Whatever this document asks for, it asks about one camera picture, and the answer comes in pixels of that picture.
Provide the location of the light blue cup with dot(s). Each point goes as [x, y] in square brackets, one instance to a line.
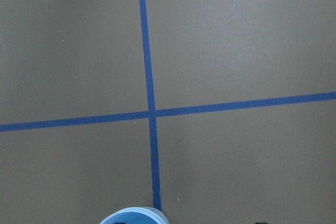
[137, 215]

